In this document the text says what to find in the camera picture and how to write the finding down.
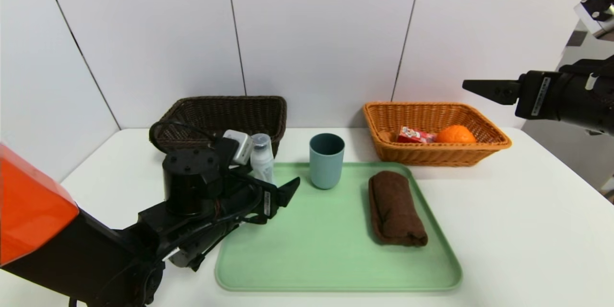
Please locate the orange wicker basket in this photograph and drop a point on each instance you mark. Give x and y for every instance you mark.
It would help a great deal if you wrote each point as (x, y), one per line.
(431, 156)

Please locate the brown rolled towel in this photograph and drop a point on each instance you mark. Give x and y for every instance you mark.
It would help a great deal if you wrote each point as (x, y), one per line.
(395, 211)

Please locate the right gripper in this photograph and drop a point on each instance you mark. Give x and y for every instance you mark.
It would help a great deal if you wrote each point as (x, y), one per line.
(536, 94)

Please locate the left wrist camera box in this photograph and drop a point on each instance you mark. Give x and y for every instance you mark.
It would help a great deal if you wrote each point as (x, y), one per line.
(239, 146)

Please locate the dark brown wicker basket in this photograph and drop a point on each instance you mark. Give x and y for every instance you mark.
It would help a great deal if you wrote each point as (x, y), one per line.
(230, 110)

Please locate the white plastic bottle clear cap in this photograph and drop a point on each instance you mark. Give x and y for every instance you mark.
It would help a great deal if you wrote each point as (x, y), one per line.
(262, 153)

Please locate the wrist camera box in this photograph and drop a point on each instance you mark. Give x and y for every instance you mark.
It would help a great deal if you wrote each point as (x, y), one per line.
(598, 12)
(239, 146)

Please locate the orange fruit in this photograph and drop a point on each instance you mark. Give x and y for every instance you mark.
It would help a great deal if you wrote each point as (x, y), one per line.
(455, 135)

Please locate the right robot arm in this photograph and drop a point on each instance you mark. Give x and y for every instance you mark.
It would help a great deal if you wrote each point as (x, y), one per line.
(585, 100)

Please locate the light green plastic tray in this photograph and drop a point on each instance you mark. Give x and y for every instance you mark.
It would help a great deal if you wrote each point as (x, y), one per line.
(326, 259)

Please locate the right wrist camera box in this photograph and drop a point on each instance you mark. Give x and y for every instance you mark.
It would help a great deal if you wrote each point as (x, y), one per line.
(598, 12)

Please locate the dark wall fixture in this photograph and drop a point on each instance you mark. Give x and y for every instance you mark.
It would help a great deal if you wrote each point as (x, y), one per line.
(572, 42)

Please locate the blue-grey plastic cup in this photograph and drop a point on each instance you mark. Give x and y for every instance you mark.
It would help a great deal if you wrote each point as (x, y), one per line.
(326, 168)

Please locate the red snack carton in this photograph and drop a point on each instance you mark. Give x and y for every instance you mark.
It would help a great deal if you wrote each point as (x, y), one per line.
(415, 135)

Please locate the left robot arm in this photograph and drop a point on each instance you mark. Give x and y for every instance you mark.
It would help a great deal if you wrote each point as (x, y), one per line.
(96, 254)

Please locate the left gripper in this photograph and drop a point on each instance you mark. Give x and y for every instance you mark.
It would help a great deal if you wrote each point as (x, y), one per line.
(268, 201)

